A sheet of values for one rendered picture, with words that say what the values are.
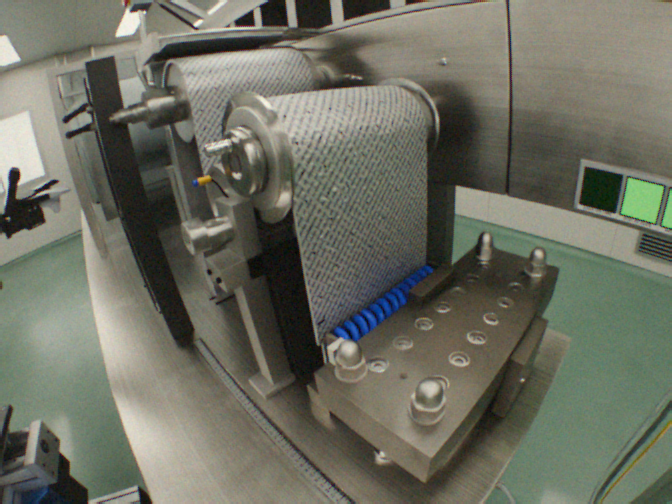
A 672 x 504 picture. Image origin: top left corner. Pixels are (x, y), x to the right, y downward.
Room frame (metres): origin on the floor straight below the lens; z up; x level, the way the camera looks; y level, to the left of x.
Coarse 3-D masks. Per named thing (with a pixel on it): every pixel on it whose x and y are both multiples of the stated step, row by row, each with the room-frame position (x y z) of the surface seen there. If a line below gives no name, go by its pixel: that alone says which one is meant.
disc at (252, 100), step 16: (240, 96) 0.35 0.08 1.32; (256, 96) 0.33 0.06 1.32; (224, 112) 0.39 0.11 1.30; (272, 112) 0.31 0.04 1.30; (224, 128) 0.39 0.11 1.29; (272, 128) 0.31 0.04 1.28; (288, 144) 0.30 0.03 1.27; (288, 160) 0.30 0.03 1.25; (288, 176) 0.30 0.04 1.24; (288, 192) 0.30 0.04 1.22; (272, 208) 0.33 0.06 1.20; (288, 208) 0.31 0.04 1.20
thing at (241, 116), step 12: (240, 108) 0.35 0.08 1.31; (228, 120) 0.37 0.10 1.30; (240, 120) 0.35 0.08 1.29; (252, 120) 0.33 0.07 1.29; (264, 132) 0.32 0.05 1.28; (264, 144) 0.32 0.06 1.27; (276, 156) 0.31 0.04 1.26; (276, 168) 0.31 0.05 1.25; (276, 180) 0.31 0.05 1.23; (264, 192) 0.33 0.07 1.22; (276, 192) 0.31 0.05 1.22; (264, 204) 0.34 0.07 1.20
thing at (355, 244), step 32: (352, 192) 0.36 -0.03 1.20; (384, 192) 0.39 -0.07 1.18; (416, 192) 0.44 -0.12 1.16; (320, 224) 0.32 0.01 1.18; (352, 224) 0.35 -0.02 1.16; (384, 224) 0.39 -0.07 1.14; (416, 224) 0.44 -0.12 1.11; (320, 256) 0.32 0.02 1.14; (352, 256) 0.35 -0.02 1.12; (384, 256) 0.39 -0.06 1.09; (416, 256) 0.44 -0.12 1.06; (320, 288) 0.32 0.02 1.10; (352, 288) 0.35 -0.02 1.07; (384, 288) 0.39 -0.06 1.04; (320, 320) 0.31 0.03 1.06
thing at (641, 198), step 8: (632, 184) 0.30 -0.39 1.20; (640, 184) 0.29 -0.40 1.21; (648, 184) 0.28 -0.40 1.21; (632, 192) 0.29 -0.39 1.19; (640, 192) 0.29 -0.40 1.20; (648, 192) 0.28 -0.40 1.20; (656, 192) 0.27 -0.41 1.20; (624, 200) 0.30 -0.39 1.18; (632, 200) 0.29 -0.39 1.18; (640, 200) 0.28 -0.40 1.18; (648, 200) 0.28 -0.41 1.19; (656, 200) 0.27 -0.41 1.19; (624, 208) 0.30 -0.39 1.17; (632, 208) 0.29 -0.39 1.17; (640, 208) 0.28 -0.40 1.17; (648, 208) 0.27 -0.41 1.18; (656, 208) 0.27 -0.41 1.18; (632, 216) 0.29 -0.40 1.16; (640, 216) 0.28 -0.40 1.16; (648, 216) 0.27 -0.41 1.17; (656, 216) 0.26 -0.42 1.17
